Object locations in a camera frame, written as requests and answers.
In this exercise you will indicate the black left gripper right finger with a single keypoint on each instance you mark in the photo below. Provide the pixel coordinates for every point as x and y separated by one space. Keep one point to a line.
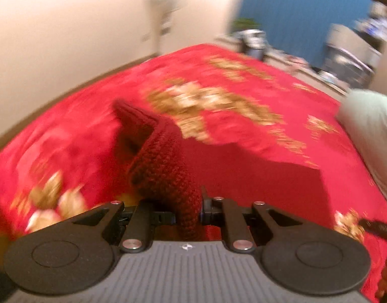
297 254

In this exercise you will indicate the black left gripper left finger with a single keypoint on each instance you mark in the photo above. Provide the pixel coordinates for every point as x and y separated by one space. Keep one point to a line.
77 253

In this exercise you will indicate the dark red knitted sweater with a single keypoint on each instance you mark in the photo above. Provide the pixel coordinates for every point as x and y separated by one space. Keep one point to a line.
171 170

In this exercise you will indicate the red rose pattern blanket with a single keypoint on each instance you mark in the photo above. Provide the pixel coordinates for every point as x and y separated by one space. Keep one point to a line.
251 132

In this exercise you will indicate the pale green pillow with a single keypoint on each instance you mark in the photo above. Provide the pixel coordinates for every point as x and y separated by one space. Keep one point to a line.
363 115

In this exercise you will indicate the grey storage box stack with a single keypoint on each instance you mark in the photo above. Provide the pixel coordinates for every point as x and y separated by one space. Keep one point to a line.
349 58

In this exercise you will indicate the black and white bag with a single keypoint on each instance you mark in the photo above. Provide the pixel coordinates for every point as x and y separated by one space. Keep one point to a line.
254 43

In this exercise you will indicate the green potted plant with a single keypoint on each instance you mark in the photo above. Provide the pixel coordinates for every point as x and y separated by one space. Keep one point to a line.
242 24

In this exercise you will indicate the blue curtain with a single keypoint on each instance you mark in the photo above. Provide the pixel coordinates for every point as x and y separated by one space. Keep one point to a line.
300 27

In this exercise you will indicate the white standing fan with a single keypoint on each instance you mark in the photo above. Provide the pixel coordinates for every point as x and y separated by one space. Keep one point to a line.
160 18

